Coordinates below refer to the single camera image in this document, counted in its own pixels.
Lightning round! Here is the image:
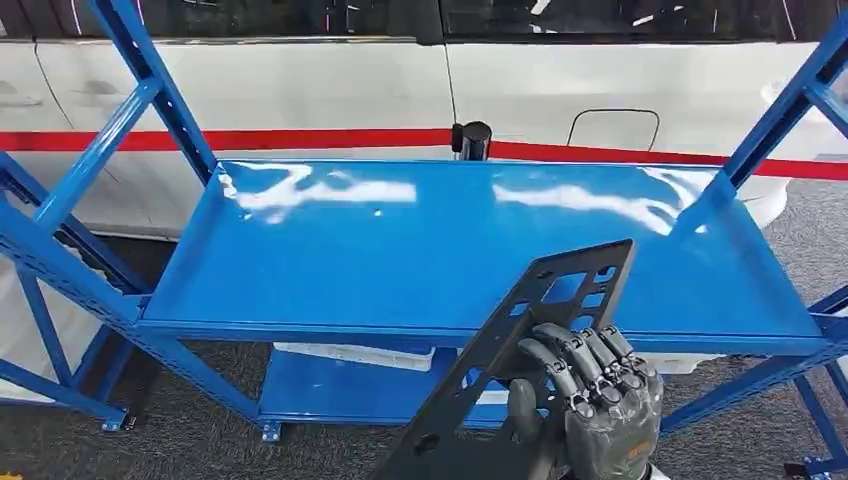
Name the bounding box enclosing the black stanchion post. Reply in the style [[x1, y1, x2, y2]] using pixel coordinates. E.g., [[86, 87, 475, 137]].
[[451, 121, 494, 162]]

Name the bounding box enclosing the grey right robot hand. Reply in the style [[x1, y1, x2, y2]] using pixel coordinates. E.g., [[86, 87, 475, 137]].
[[506, 323, 666, 480]]

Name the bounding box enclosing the red barrier belt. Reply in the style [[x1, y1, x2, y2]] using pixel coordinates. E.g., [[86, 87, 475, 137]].
[[488, 140, 848, 182], [0, 128, 455, 154]]

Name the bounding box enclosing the black perforated plastic plate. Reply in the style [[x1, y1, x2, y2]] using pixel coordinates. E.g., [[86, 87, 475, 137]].
[[370, 239, 637, 480]]

